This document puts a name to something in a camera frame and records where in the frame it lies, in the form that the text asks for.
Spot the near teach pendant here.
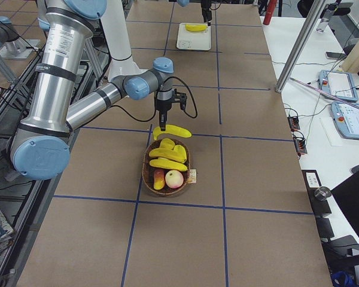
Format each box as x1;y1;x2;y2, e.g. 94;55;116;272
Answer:
331;101;359;140

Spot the far teach pendant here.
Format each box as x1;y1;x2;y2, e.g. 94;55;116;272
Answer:
318;70;358;102

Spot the yellow pear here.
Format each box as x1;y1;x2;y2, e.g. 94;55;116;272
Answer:
149;138;187;163

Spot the aluminium frame post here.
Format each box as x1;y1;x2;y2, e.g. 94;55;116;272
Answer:
275;0;325;93

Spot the teach pendant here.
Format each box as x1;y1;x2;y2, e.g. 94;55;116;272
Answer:
318;70;358;102
331;101;359;140

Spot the yellow banana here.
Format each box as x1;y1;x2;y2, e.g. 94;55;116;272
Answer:
153;124;192;141
149;158;188;172
185;23;208;32

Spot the brown wicker basket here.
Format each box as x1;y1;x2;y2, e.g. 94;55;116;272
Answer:
142;139;190;197

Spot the white basket tag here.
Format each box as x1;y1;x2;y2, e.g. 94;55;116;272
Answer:
187;169;197;184

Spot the cream bear-print tray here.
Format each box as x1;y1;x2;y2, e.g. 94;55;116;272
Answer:
176;23;211;51

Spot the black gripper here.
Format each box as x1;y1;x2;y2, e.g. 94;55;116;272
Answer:
155;89;174;132
200;0;212;26

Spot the red yellow mango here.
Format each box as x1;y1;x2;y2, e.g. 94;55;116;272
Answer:
153;168;165;190

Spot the red cylinder bottle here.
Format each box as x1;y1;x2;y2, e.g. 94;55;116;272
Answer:
263;0;278;26

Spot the pink reach stick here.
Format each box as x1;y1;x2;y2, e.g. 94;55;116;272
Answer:
289;77;359;110

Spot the pink peach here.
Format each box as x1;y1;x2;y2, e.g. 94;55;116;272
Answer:
165;170;184;189

